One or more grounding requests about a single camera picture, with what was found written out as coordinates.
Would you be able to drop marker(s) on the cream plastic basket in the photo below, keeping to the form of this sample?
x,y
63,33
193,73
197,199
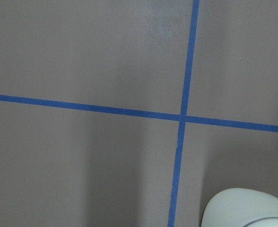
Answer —
x,y
239,207

